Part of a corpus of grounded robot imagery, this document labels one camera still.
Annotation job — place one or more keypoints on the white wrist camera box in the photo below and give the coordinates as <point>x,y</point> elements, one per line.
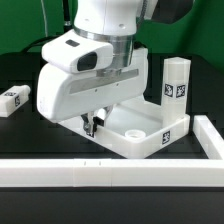
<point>78,56</point>

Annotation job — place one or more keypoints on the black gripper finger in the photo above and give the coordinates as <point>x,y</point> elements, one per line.
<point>88,124</point>
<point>102,115</point>

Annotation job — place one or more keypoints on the white desk top tray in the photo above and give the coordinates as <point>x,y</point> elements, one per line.
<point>134,129</point>

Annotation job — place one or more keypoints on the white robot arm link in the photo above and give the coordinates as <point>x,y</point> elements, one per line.
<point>113,21</point>

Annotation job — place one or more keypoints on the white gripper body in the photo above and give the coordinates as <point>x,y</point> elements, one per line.
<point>62,96</point>

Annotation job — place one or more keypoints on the white right fence bar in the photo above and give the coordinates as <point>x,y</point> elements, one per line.
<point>208,137</point>

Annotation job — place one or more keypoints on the white fence bar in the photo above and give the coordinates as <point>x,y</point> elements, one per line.
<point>208,137</point>
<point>111,172</point>

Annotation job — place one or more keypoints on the white front fence bar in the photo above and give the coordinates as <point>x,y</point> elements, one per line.
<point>111,172</point>

